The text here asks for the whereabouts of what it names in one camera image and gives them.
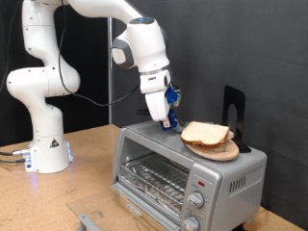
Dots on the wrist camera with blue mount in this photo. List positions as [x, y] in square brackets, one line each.
[171, 95]

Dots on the vertical metal pole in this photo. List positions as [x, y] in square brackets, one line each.
[110, 80]

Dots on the silver oven knob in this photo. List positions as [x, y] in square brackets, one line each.
[196, 200]
[191, 223]

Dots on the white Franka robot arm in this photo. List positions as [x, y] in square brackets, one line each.
[45, 83]

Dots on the metal oven rack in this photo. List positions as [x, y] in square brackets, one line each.
[157, 176]

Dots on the round wooden plate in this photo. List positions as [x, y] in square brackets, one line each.
[221, 154]

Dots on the silver toaster oven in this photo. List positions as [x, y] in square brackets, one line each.
[211, 183]

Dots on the slotted spatula with blue block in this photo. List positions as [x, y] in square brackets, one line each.
[173, 120]

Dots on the red indicator light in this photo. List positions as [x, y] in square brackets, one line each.
[201, 184]

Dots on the black metal bookend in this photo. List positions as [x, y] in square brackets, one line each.
[232, 96]

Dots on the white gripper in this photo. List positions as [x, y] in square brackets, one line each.
[158, 106]

